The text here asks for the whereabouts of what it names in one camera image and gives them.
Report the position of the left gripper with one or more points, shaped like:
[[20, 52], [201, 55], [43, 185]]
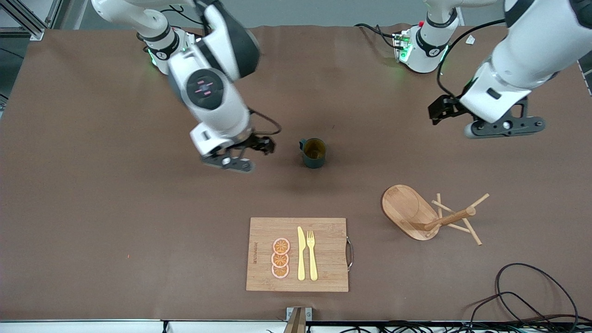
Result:
[[449, 107]]

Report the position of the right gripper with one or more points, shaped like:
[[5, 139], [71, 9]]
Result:
[[257, 143]]

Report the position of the dark green mug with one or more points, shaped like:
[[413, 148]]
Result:
[[314, 162]]

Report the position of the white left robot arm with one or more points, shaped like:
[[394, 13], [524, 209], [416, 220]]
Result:
[[541, 41]]

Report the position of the wooden mug rack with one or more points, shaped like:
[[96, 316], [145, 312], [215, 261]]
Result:
[[407, 208]]

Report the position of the small white paper scrap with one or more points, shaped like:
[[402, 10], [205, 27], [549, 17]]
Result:
[[471, 40]]

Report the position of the brown table cover mat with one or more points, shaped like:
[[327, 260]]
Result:
[[370, 138]]

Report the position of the orange slice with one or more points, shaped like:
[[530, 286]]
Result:
[[281, 246]]

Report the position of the wooden cutting board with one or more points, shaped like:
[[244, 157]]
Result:
[[323, 231]]

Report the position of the yellow plastic knife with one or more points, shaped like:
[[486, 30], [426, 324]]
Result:
[[301, 259]]

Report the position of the yellow plastic fork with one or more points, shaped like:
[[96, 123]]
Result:
[[313, 263]]

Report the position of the metal bracket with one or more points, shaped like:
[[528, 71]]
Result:
[[298, 319]]

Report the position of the aluminium frame profile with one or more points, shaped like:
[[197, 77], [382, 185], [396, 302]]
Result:
[[37, 34]]

